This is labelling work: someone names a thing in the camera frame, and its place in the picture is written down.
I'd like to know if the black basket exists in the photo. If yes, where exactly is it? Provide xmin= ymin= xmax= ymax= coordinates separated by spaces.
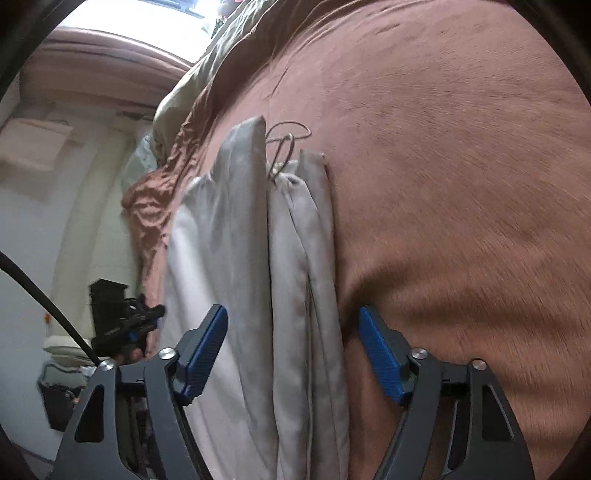
xmin=39 ymin=369 xmax=93 ymax=433

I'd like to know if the olive duvet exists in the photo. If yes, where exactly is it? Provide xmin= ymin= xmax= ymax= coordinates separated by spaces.
xmin=151 ymin=0 xmax=334 ymax=168

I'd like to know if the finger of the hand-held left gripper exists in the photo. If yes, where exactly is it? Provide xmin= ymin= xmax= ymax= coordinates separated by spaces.
xmin=129 ymin=302 xmax=167 ymax=344

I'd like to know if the pale blue cloth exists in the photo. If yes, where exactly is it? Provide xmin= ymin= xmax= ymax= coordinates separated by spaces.
xmin=121 ymin=135 xmax=161 ymax=195

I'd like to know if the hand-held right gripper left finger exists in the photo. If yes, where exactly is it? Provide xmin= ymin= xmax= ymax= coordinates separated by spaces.
xmin=51 ymin=304 xmax=229 ymax=480

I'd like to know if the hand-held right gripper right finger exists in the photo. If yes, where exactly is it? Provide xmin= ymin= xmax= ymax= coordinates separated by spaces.
xmin=358 ymin=306 xmax=536 ymax=480

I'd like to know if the brown bed sheet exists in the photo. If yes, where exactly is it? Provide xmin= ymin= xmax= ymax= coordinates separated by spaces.
xmin=121 ymin=0 xmax=591 ymax=480

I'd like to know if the pinkish brown curtain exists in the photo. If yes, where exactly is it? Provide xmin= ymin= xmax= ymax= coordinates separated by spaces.
xmin=21 ymin=27 xmax=192 ymax=112

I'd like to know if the beige hooded garment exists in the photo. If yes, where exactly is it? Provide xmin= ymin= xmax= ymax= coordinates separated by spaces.
xmin=159 ymin=115 xmax=352 ymax=480

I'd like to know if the black cable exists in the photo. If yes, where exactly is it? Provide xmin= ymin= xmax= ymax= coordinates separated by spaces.
xmin=0 ymin=251 xmax=101 ymax=365

